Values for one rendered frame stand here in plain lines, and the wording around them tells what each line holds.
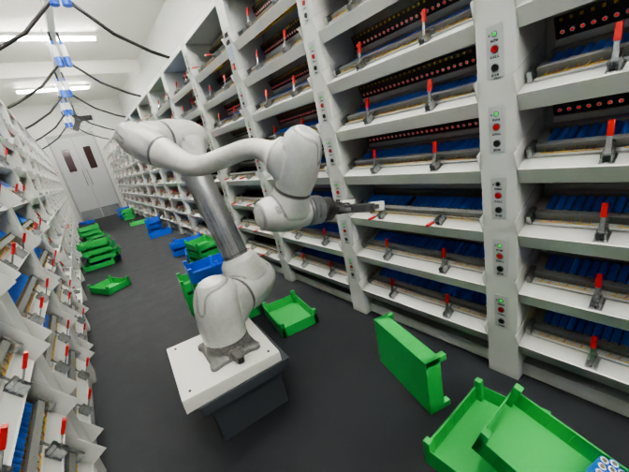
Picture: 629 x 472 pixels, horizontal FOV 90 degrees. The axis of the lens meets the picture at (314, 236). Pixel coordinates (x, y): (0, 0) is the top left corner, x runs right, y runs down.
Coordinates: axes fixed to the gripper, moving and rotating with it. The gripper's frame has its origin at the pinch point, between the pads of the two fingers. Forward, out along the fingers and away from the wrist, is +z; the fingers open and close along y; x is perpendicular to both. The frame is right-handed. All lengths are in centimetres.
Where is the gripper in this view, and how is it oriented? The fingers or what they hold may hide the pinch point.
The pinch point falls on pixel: (366, 204)
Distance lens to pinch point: 110.4
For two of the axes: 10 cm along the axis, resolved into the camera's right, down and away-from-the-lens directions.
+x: -0.3, -9.8, -1.8
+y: 6.0, 1.2, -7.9
